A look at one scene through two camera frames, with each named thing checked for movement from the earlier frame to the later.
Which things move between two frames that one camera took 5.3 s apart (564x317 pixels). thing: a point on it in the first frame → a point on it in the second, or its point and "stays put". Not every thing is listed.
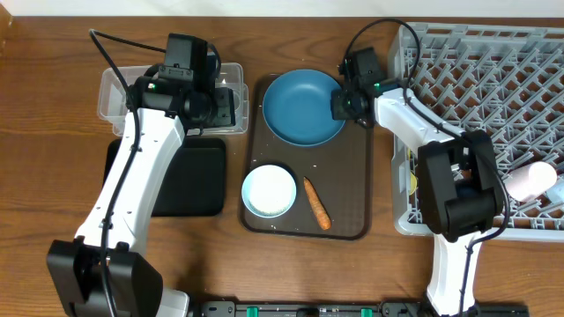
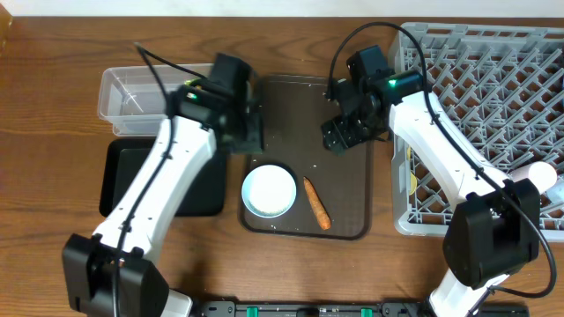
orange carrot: [317, 205] stays put
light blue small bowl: [269, 191] stays put
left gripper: [227, 113] → [257, 143]
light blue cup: [556, 192] stays put
